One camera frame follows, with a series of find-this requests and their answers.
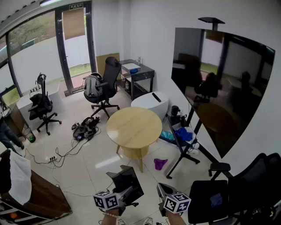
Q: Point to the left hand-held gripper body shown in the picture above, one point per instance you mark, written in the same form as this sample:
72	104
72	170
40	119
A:
106	200

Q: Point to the chrome faucet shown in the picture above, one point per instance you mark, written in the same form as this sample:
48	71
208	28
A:
138	60

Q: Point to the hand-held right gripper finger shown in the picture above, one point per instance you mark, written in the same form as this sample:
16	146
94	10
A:
170	189
160	190

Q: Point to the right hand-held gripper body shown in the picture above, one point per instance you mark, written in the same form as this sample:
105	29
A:
176	203

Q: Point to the black television stand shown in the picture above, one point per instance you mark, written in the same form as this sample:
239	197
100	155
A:
186	151

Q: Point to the person's left shoe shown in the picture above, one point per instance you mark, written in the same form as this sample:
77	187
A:
121	222

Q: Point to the black sink cabinet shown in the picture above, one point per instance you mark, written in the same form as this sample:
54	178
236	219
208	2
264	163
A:
142	77

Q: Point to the black framed glass door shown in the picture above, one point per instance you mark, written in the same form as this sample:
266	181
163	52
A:
75	59

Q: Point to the cardboard board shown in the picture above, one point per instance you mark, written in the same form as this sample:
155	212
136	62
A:
102	63

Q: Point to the brown paper sheet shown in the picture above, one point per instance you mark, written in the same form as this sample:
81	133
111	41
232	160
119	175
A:
73	23

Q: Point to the black remote control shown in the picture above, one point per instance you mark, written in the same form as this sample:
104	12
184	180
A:
156	97

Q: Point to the white basin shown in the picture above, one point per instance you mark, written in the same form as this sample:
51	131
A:
130	66

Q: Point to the person's shoe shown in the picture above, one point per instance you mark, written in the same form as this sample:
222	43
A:
148	221
121	222

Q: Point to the round wooden table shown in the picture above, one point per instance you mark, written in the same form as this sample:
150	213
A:
134	127

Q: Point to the person's left forearm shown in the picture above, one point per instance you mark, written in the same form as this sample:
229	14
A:
109	220

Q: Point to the white power strip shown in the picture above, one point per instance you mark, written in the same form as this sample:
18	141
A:
52	159

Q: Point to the teal plastic bag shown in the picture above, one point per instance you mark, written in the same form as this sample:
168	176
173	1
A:
167	135

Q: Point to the black armchair with padded seat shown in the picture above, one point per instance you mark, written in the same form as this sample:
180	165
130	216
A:
241	193

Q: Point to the black office chair with headrest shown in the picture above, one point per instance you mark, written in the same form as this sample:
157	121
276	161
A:
42	105

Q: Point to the dark blue cloth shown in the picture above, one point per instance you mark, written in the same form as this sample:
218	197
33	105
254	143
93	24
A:
216	200

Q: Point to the large black television screen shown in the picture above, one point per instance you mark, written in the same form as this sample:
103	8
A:
221	88

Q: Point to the white cloth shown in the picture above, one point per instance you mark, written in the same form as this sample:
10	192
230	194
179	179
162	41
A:
20	175

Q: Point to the grey backpack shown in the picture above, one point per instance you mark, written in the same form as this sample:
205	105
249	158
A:
92	85

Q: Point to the person's right forearm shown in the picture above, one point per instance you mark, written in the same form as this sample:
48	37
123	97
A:
174	218

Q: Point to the black telephone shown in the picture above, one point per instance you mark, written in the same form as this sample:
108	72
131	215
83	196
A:
127	178

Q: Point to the green exit sign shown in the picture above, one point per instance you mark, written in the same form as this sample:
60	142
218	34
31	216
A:
76	6

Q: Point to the brown wooden cabinet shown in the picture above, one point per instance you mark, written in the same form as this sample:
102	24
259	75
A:
44	197

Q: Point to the power strip with plugs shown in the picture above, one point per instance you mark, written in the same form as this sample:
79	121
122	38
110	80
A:
35	89

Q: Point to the black mesh office chair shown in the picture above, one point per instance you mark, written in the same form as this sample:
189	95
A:
109	79

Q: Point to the mesh waste bin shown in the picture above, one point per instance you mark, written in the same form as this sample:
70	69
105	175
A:
29	136

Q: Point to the person's right shoe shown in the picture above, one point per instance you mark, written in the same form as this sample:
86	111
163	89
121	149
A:
148	221

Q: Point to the ceiling light tube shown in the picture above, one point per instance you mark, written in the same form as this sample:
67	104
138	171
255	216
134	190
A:
47	2

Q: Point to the pile of black equipment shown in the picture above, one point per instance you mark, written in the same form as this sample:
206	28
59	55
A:
85	129

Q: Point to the purple cloth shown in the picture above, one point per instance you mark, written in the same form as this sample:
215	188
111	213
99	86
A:
160	164

